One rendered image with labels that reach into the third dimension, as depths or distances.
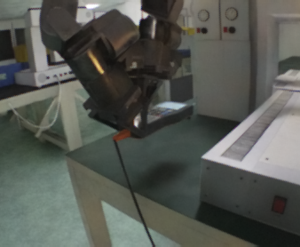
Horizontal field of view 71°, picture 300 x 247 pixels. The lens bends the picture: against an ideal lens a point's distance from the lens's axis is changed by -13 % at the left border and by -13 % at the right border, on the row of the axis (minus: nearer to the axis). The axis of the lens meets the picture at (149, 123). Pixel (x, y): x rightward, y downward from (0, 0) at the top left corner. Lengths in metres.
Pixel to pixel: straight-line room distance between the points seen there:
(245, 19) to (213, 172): 0.56
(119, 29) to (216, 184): 0.31
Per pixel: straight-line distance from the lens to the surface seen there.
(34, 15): 2.14
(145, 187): 0.53
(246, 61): 0.86
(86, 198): 0.81
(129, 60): 0.43
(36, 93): 2.08
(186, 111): 0.56
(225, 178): 0.42
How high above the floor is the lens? 1.06
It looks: 20 degrees down
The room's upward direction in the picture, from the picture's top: 4 degrees counter-clockwise
